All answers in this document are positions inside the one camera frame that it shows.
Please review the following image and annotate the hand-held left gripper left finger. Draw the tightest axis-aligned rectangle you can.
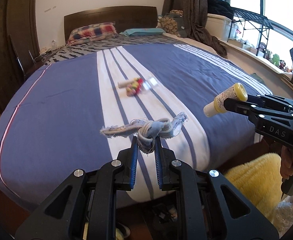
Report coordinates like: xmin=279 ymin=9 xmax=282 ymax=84
xmin=15 ymin=136 xmax=139 ymax=240

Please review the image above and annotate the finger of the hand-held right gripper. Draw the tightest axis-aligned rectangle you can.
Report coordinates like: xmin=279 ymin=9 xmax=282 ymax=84
xmin=223 ymin=97 xmax=293 ymax=122
xmin=247 ymin=94 xmax=293 ymax=113

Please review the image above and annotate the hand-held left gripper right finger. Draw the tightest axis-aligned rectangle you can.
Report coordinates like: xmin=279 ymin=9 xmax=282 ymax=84
xmin=154 ymin=136 xmax=279 ymax=240

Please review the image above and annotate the yellow plastic bottle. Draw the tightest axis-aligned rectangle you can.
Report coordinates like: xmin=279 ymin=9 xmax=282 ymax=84
xmin=203 ymin=82 xmax=248 ymax=117

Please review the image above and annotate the frayed grey rope cloth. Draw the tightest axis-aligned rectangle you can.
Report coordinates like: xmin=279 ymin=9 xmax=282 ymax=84
xmin=100 ymin=112 xmax=189 ymax=154

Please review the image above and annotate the green cloth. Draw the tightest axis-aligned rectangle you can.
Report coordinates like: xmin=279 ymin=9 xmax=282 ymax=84
xmin=250 ymin=72 xmax=265 ymax=83

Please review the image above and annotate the green frog toy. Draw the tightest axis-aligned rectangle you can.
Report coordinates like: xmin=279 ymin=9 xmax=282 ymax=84
xmin=270 ymin=53 xmax=282 ymax=67

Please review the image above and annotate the yellow fluffy rug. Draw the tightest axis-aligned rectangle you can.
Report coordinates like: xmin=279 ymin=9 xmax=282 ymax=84
xmin=223 ymin=152 xmax=287 ymax=222

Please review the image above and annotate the white shoe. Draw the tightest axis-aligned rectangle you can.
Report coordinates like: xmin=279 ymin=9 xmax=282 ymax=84
xmin=115 ymin=222 xmax=132 ymax=240

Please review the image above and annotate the white storage box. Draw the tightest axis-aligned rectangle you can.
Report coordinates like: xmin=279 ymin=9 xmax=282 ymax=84
xmin=206 ymin=14 xmax=233 ymax=42

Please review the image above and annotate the white fluffy rug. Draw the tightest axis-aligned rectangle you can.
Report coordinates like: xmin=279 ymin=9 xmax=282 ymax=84
xmin=271 ymin=197 xmax=293 ymax=230

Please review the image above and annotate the black jacket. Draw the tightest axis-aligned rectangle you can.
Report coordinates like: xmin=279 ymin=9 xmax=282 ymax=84
xmin=207 ymin=0 xmax=234 ymax=18

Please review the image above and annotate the brown curtain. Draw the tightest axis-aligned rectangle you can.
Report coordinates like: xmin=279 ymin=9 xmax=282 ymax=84
xmin=163 ymin=0 xmax=227 ymax=57

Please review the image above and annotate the blue striped bed blanket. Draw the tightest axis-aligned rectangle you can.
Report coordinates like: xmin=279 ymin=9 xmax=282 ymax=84
xmin=0 ymin=44 xmax=273 ymax=210

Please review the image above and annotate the patterned fabric bag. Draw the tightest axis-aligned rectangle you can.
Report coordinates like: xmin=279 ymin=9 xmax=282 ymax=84
xmin=158 ymin=10 xmax=188 ymax=37

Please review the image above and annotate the teal pillow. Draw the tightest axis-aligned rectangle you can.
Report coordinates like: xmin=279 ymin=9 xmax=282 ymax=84
xmin=119 ymin=27 xmax=165 ymax=37

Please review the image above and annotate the black and white zebra sheet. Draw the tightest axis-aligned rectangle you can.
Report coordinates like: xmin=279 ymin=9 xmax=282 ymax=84
xmin=45 ymin=34 xmax=184 ymax=65

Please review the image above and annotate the plaid pillow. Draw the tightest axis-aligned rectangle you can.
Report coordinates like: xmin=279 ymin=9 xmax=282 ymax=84
xmin=67 ymin=22 xmax=118 ymax=46

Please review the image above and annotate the dark wooden nightstand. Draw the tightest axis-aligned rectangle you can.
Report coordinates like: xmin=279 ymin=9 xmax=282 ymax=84
xmin=34 ymin=45 xmax=67 ymax=65

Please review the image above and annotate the dark wooden headboard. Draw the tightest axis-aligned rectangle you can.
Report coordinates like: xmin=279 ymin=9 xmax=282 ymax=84
xmin=64 ymin=6 xmax=158 ymax=44

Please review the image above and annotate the dark wooden wardrobe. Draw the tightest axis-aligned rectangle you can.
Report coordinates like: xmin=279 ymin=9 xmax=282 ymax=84
xmin=0 ymin=0 xmax=41 ymax=130

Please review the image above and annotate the black wire rack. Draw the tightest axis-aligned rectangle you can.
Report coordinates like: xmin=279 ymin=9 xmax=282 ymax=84
xmin=230 ymin=7 xmax=274 ymax=55

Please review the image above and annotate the metal frame chair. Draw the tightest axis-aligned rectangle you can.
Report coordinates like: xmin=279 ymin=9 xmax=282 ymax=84
xmin=9 ymin=34 xmax=41 ymax=77

